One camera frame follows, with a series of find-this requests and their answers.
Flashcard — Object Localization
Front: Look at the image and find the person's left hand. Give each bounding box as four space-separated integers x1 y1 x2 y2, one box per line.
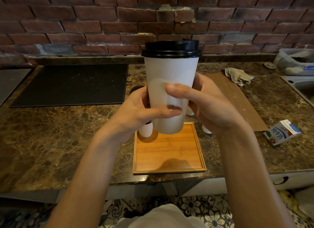
102 86 183 147

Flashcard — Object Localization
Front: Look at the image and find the person's right hand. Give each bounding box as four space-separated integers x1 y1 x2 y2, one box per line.
166 73 252 139

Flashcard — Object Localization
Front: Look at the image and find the white paper cup black lid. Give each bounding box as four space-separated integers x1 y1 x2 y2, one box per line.
138 120 154 138
141 40 202 134

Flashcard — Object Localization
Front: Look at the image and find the counter lidded cup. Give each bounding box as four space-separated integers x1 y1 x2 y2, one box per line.
129 85 213 134

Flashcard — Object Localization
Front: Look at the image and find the square wooden tray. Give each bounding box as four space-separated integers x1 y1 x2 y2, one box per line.
132 122 207 175

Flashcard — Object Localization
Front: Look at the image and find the person's right forearm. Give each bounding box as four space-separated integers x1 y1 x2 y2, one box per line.
218 127 297 228

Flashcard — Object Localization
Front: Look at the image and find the person's left forearm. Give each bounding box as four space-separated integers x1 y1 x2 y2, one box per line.
45 132 128 228

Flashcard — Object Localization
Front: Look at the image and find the person's light grey clothing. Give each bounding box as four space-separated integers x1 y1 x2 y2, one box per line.
115 203 206 228

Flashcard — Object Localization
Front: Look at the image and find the brown flat board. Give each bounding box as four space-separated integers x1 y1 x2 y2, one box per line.
206 72 269 132

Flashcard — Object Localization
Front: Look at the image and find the crumpled beige rag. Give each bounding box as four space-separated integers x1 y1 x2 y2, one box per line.
224 67 254 87

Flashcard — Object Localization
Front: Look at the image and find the white blue milk carton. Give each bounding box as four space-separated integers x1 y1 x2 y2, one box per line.
263 119 302 146

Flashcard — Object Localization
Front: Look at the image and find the black rubber mat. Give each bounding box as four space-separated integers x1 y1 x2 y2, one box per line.
9 63 129 108

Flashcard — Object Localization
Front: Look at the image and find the steel sink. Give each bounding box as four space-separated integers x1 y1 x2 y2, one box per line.
281 75 314 106

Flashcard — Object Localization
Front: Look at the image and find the clear plastic container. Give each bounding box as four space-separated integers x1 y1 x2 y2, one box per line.
273 48 314 76

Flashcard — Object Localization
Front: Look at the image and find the white drawer front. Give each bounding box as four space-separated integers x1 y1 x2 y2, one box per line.
270 170 314 191

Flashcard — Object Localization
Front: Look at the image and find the yellow slipper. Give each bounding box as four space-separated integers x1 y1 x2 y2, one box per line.
279 190 299 207

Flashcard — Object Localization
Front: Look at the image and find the grey metal panel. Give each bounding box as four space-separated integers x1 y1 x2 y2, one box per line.
0 69 32 106

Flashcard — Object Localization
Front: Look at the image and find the white plastic bag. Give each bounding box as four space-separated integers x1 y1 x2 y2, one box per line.
294 190 314 220

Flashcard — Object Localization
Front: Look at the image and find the black drawer handle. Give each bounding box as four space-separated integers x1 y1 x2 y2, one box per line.
272 176 289 185

